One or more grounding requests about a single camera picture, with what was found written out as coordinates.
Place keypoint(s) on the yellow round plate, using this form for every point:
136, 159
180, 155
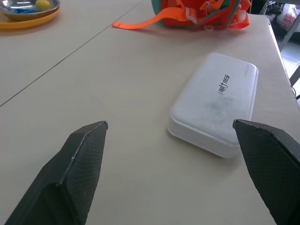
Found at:
28, 20

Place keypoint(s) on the yellow round toy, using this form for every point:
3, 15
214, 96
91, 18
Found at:
42, 4

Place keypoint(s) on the white plastic bag red print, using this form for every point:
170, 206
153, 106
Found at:
286, 16

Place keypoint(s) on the grey metal table leg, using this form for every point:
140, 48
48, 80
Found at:
288, 30

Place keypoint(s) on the silver metal bowl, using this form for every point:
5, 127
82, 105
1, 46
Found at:
25, 10

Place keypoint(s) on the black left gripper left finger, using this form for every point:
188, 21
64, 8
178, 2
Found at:
77, 173

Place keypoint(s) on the orange strap bag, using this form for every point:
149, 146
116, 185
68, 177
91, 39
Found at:
199, 12

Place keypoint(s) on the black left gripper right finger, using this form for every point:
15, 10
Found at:
269, 164

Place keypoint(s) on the white power bank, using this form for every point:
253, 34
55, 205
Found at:
215, 103

